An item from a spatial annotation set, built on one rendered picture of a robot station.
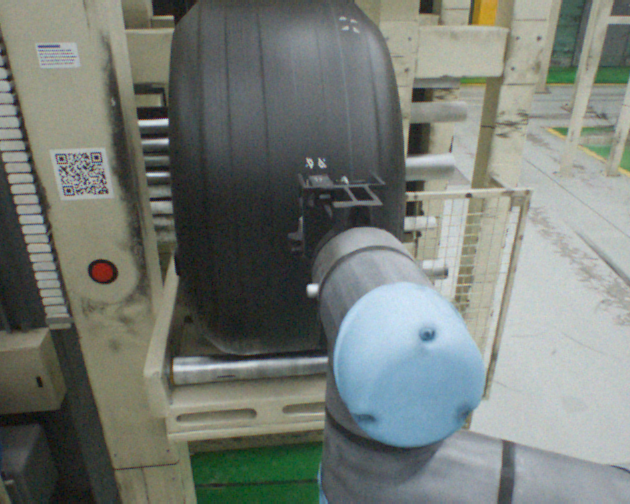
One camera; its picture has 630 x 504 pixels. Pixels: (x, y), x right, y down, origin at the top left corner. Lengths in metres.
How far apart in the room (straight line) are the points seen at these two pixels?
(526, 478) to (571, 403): 2.00
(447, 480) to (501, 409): 1.88
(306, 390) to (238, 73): 0.51
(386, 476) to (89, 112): 0.61
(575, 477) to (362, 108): 0.43
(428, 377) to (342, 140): 0.39
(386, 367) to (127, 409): 0.82
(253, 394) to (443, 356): 0.65
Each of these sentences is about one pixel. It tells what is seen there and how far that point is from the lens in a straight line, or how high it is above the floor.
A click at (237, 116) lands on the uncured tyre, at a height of 1.33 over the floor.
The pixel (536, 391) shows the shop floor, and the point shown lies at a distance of 2.34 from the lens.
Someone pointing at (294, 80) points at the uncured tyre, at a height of 1.36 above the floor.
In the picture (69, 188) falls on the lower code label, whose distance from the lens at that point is 0.82.
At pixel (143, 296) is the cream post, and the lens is 0.88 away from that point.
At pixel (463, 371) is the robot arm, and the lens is 0.27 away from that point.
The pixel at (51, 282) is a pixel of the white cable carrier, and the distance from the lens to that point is 0.92.
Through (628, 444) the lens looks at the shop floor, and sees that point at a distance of 2.27.
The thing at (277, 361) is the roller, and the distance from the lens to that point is 0.86.
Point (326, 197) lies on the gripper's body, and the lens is 0.45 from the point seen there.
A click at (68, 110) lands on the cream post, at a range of 0.79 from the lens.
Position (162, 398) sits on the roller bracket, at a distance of 0.86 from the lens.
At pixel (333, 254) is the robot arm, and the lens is 0.36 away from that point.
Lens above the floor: 1.47
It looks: 28 degrees down
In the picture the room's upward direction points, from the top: straight up
